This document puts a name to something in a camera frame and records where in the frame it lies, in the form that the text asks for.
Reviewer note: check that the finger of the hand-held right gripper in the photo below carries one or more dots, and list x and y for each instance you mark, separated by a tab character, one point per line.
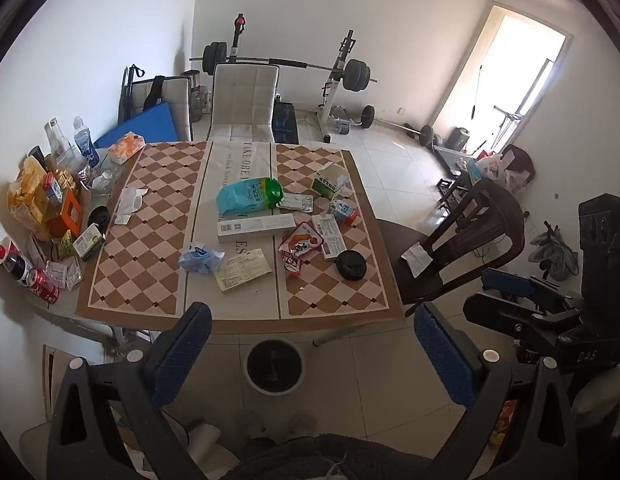
514	317
507	280

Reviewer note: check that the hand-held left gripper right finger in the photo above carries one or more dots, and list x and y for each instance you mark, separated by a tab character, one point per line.
447	360

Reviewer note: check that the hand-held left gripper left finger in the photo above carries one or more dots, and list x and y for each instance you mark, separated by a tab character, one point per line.
185	355

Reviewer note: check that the white bin with black liner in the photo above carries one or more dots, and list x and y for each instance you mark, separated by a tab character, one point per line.
274	365

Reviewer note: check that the blue plastic bag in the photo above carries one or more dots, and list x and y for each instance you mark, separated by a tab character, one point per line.
200	260

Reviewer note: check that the yellow paper slip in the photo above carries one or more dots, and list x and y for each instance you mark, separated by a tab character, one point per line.
242	270

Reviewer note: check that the black round lid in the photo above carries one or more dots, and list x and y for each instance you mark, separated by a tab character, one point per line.
351	264

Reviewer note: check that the long white box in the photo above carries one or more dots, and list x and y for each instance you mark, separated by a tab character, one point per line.
255	227

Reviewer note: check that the red snack packet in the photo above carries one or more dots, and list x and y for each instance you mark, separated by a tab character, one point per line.
300	247

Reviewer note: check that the white box with red print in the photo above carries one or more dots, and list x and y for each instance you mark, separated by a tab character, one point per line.
330	237

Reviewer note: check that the blue green snack bag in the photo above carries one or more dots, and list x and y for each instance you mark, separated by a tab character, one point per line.
245	195

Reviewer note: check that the small blue white milk carton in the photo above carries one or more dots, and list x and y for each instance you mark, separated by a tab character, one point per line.
344	210

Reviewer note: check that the silver blister pack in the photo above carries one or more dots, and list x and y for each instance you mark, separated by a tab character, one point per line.
297	203

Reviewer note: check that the green white carton box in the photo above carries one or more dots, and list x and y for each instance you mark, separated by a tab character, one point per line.
330	182

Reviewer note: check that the person's right hand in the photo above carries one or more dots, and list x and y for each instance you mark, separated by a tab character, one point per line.
597	400

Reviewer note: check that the grey cloth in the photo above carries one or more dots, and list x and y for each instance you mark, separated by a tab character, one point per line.
554	255

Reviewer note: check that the red yellow snack box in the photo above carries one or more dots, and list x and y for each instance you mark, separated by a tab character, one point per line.
504	420

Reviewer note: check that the white folded napkin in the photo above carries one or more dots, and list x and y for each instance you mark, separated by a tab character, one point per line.
416	259

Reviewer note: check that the white plastic bag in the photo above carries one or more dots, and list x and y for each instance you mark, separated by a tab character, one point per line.
489	165

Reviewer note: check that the checkered table mat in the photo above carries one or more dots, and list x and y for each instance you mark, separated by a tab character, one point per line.
140	240

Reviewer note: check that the white medicine packet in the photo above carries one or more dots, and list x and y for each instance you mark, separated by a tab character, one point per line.
62	272

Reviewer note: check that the green white drink carton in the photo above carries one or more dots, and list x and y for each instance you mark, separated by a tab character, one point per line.
88	240

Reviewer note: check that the black round ashtray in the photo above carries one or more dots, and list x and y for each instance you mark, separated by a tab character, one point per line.
97	217

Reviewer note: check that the white crumpled tissue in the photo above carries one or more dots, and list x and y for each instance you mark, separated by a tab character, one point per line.
127	202

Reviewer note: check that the orange box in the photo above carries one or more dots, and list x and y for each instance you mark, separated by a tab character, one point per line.
65	215

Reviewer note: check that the dark blue soda can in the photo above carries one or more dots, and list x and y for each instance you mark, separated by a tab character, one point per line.
17	265

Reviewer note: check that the red white cup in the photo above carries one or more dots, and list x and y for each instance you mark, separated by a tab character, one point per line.
5	250

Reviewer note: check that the short barbell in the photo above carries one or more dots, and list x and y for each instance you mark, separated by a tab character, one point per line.
368	116

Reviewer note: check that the orange tissue pack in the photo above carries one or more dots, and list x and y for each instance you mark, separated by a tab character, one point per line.
125	147

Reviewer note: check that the yellow snack bag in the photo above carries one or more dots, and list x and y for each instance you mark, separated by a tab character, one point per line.
25	195

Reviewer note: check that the blue label water bottle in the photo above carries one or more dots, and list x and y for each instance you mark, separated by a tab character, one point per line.
85	142

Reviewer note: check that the blue folding mat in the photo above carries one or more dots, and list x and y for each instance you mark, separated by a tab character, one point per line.
135	125

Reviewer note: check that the white padded chair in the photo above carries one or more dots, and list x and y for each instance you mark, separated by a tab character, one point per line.
245	105
177	105

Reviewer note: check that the black printed box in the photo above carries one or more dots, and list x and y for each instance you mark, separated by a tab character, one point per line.
285	122

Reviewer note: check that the long barbell with black plates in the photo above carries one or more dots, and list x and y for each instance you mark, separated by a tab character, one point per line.
357	75

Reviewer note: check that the clear water jug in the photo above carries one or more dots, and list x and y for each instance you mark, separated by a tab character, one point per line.
200	100

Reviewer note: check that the clear glass bottle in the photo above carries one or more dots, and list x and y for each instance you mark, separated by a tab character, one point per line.
55	135

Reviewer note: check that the white barbell rack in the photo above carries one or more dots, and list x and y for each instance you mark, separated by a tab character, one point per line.
335	85

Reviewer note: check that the white door frame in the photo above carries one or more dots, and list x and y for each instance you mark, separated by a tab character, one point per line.
452	85

